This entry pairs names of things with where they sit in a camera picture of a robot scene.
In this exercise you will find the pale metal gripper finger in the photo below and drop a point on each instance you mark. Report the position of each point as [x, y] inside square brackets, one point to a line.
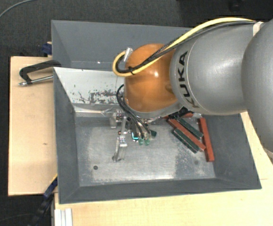
[120, 153]
[113, 121]

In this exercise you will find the grey metal bin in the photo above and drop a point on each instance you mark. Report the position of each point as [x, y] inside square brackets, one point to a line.
[136, 163]

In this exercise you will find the pale wood flat board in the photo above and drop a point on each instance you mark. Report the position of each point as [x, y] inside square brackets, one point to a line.
[30, 126]

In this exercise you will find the dark green flat block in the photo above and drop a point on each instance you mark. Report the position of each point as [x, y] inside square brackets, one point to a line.
[191, 128]
[185, 141]

